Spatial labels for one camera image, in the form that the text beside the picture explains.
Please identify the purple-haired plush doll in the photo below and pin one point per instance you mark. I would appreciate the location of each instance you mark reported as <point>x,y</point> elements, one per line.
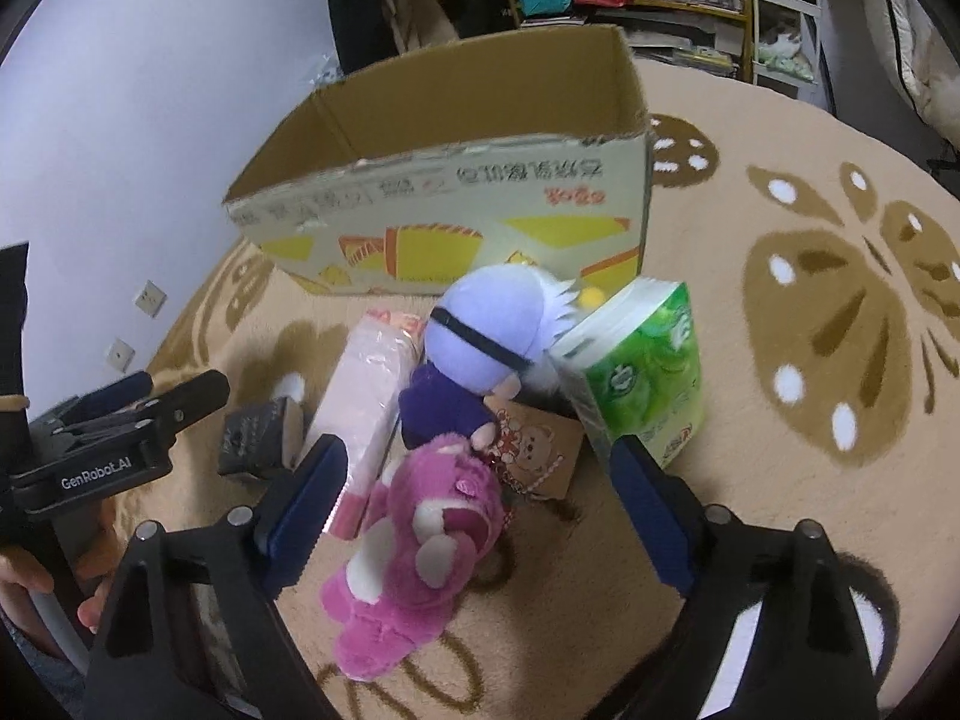
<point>487,322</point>

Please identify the pale green soft items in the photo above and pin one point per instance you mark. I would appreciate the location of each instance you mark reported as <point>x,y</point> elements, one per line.
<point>784,52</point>

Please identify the clear plastic bag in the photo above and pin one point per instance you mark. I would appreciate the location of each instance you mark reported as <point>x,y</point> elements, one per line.
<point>328,71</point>

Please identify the beige patterned rug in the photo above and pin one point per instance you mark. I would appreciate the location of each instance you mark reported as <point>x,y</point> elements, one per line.
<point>750,465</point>

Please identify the printed cardboard box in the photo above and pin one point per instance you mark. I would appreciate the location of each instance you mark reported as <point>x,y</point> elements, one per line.
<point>450,240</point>

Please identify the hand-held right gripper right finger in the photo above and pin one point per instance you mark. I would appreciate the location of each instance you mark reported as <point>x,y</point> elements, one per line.
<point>652,517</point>

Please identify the green tissue pack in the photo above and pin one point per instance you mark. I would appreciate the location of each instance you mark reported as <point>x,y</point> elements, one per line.
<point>645,375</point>

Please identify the black hanging coat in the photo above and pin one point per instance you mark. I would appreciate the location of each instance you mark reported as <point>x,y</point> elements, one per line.
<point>352,7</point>

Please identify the beige hanging garment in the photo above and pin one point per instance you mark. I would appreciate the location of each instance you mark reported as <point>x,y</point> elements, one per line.
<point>427,7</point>

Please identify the person's left hand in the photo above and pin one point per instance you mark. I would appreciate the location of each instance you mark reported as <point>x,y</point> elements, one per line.
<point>97,577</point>

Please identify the wooden shelf unit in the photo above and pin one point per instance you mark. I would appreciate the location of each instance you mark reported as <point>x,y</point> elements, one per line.
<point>675,6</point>

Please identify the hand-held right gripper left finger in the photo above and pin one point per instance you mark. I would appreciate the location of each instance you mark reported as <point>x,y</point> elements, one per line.
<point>300,517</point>

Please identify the brown bear hang tag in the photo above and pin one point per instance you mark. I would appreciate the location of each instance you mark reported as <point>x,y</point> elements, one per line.
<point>536,450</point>

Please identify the white fluffy plush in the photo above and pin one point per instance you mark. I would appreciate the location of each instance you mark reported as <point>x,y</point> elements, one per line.
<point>360,390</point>

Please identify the pile of magazines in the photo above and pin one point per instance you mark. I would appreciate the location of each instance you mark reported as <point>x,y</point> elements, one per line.
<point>675,45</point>

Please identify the dark small pouch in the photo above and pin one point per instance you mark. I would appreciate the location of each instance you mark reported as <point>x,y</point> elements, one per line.
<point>251,439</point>

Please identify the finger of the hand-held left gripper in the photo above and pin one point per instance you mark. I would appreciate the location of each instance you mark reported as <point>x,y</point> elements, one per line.
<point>112,399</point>
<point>191,401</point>

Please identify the white wall socket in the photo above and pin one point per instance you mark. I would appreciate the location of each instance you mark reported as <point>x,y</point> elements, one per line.
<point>120,352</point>
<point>148,298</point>

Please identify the pink plush bear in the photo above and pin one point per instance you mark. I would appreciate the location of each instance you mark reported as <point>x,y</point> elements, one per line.
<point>435,510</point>

